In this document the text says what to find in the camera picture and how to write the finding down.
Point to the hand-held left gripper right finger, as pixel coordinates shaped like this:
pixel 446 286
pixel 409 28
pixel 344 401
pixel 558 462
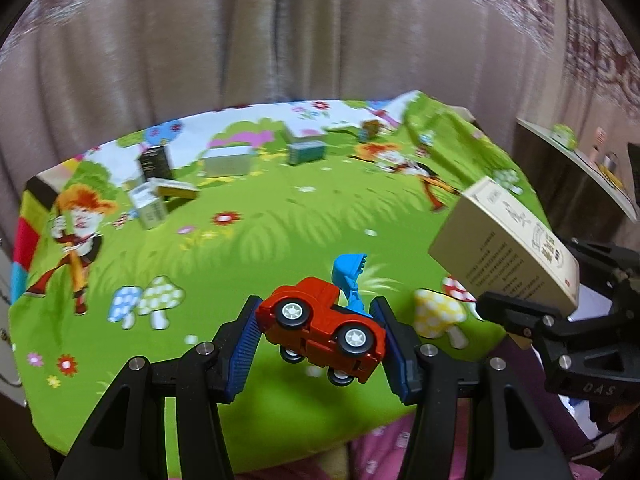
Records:
pixel 400 360

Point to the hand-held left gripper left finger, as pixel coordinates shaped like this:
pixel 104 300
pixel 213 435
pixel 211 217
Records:
pixel 242 355

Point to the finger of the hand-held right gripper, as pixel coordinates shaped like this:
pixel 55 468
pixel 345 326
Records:
pixel 525 317
pixel 610 257

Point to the tall beige box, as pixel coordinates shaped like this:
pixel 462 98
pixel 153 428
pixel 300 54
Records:
pixel 500 240

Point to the red toy truck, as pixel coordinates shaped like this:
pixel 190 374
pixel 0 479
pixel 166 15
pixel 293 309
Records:
pixel 320 320

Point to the black box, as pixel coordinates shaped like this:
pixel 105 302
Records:
pixel 155 162

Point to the white box with pink stain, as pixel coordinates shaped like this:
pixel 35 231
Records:
pixel 304 131

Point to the yellow strip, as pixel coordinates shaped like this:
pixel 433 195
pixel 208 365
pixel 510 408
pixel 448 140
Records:
pixel 615 180

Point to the grey adapter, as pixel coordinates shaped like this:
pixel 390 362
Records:
pixel 609 163

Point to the white shelf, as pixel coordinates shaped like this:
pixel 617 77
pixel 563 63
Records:
pixel 580 165

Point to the pink handheld fan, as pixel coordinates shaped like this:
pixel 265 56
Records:
pixel 599 142

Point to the green box on shelf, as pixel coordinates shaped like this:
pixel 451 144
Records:
pixel 565 136

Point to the cartoon printed green tablecloth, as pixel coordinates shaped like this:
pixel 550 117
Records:
pixel 250 225

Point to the white barcode box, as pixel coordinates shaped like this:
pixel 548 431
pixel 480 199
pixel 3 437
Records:
pixel 152 215

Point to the yellow box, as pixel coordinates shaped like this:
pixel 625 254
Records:
pixel 177 188

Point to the small white box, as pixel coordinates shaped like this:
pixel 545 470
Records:
pixel 140 194

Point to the plain white box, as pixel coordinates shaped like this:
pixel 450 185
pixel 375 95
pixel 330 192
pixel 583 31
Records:
pixel 227 161

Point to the pink lace curtain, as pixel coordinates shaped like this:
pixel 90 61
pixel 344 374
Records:
pixel 600 50

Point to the teal and white box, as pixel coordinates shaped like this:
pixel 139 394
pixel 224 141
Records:
pixel 307 153

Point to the small orange box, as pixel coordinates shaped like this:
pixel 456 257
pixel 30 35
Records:
pixel 369 131

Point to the beige curtain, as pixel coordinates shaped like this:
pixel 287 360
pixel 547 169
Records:
pixel 250 35

